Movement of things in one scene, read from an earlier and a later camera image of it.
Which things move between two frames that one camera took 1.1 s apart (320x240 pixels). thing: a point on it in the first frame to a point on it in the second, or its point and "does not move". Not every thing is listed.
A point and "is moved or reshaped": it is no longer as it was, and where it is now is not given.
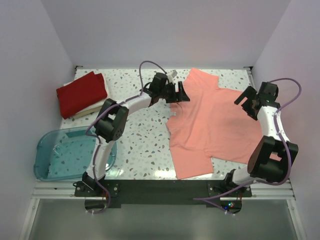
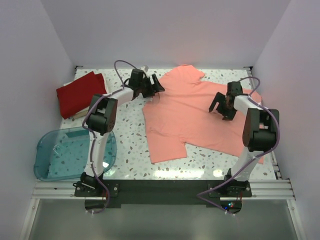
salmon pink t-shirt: [206, 122] is moved or reshaped
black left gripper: [180, 96] to [153, 89]
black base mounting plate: [100, 194] does not move
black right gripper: [250, 93] to [227, 115]
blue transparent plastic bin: [67, 153] does not move
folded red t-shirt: [81, 94] does not move
